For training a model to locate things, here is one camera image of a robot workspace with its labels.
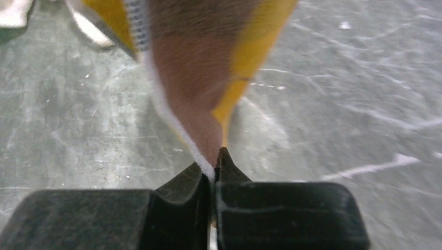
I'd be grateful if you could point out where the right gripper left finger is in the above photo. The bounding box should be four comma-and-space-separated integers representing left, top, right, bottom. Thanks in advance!
1, 164, 211, 249

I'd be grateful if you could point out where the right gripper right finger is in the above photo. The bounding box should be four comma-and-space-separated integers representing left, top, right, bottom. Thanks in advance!
214, 148, 371, 249

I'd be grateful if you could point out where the yellow brown bear towel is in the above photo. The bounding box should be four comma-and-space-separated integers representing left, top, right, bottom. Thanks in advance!
67, 1, 297, 180

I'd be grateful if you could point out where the cream white towel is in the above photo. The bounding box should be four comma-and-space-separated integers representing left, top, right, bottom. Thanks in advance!
1, 0, 33, 28

